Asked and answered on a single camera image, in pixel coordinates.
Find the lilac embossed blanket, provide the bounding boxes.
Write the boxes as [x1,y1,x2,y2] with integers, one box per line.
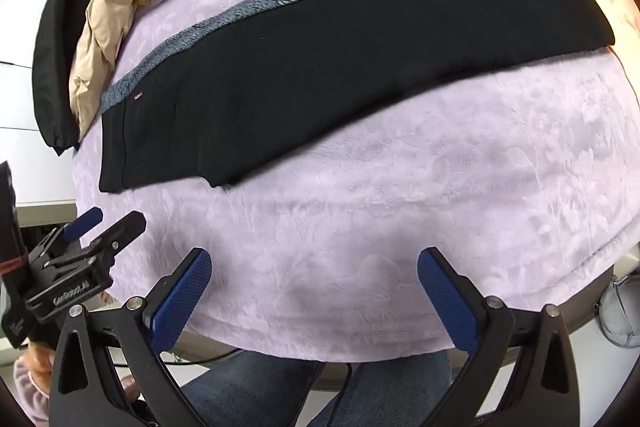
[70,0,640,365]

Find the person's leg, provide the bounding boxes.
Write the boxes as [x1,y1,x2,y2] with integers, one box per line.
[320,351,453,427]
[182,349,326,427]

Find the person's left hand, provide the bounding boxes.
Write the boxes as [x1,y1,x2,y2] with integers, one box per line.
[25,341,55,370]

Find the person's left leg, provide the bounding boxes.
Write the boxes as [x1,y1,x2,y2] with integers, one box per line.
[182,349,326,427]

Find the person's left forearm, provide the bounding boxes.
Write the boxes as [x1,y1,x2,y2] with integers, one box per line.
[12,357,52,425]

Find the white wardrobe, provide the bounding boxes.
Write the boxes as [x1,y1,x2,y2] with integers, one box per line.
[0,0,76,208]

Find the black jacket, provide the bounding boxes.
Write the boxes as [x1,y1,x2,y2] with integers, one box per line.
[31,0,121,156]

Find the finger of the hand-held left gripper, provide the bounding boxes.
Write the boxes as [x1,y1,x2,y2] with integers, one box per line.
[61,207,104,243]
[75,212,147,259]

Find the person's right leg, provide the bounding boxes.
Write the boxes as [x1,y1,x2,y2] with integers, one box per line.
[320,351,453,427]

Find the white shelf unit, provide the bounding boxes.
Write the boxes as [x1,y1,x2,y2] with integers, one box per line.
[15,202,83,258]

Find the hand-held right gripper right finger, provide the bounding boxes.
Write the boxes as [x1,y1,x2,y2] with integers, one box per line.
[416,247,581,427]

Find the black cable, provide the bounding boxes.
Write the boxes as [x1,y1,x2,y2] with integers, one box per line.
[327,363,353,427]

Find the peach cloth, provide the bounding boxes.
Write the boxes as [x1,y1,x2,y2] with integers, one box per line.
[570,0,640,108]

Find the beige padded jacket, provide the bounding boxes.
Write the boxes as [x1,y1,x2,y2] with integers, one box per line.
[69,0,176,138]

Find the grey bag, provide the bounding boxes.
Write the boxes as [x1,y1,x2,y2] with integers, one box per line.
[597,274,640,349]

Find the black pants with patterned lining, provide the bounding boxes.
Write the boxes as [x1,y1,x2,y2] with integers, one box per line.
[99,0,616,194]

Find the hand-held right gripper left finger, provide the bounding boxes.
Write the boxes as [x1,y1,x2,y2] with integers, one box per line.
[50,247,213,427]

